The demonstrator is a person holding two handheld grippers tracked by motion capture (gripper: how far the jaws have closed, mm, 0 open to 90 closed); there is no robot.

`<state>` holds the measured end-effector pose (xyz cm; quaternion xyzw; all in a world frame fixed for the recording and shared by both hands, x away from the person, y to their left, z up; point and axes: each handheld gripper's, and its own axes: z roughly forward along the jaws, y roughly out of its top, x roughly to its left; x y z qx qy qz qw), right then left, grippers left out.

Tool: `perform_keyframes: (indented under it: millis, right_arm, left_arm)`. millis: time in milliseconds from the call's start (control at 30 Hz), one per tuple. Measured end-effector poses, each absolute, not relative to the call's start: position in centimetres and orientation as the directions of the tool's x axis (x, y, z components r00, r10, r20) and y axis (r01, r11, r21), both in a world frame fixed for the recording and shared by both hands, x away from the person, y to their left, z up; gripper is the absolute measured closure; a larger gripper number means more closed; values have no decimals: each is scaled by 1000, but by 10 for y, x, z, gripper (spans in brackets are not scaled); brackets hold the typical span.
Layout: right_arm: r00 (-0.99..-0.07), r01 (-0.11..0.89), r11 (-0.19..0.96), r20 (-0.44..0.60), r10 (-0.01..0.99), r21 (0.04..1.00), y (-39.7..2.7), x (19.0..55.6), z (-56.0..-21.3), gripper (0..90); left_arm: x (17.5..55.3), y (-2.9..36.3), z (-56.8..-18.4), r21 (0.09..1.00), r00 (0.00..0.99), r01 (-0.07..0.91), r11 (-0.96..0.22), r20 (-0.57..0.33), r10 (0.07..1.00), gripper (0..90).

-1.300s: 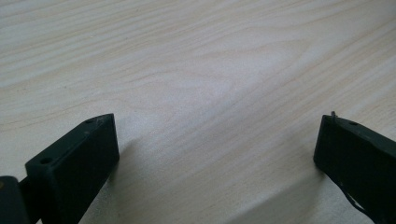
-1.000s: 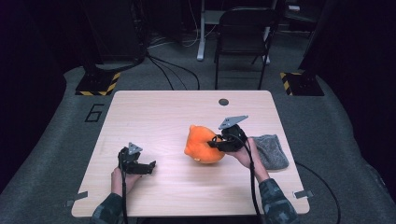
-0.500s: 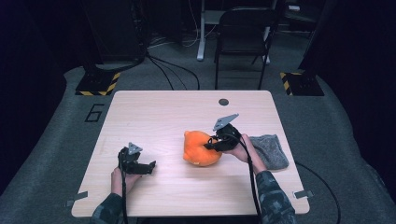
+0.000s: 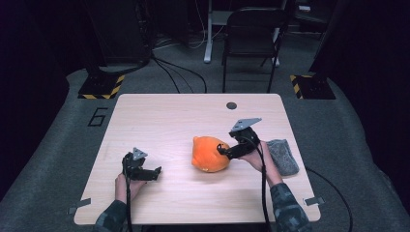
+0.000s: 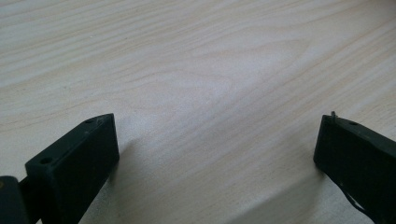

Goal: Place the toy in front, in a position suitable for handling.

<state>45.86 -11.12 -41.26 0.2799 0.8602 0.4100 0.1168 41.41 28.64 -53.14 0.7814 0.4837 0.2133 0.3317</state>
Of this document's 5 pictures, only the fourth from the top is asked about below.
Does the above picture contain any white desk leg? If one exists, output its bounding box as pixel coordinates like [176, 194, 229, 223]
[203, 0, 216, 64]

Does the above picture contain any grey cloth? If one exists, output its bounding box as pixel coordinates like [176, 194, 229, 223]
[266, 138, 300, 177]

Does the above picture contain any black folding chair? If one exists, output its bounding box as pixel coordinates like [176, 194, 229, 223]
[221, 7, 288, 95]

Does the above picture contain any person's left hand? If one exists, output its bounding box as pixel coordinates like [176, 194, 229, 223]
[114, 172, 146, 205]

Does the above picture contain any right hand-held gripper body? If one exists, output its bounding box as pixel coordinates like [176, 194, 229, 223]
[229, 117, 263, 159]

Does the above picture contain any black cabinet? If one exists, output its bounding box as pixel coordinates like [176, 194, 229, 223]
[85, 0, 153, 67]

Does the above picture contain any black floor cable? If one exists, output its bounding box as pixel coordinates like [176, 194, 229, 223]
[306, 167, 354, 232]
[150, 56, 208, 95]
[153, 59, 182, 95]

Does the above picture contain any right hand-held gripper cable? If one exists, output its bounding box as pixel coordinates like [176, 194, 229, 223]
[245, 136, 274, 232]

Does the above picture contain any hand-held gripper cable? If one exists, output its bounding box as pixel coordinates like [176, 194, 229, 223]
[123, 158, 134, 232]
[245, 136, 274, 232]

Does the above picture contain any grey tape strip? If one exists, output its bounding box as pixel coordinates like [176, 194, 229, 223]
[304, 196, 326, 207]
[68, 197, 93, 216]

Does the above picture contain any orange plush toy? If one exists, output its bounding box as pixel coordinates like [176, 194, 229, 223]
[190, 135, 231, 173]

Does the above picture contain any left hand-held gripper cable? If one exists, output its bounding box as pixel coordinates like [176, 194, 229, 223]
[123, 158, 134, 232]

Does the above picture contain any person's right hand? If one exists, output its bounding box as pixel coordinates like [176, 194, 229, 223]
[241, 140, 278, 188]

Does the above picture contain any black striped stand base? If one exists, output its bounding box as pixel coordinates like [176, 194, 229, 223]
[289, 73, 337, 101]
[77, 73, 126, 101]

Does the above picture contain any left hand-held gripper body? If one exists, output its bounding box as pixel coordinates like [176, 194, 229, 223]
[122, 147, 149, 180]

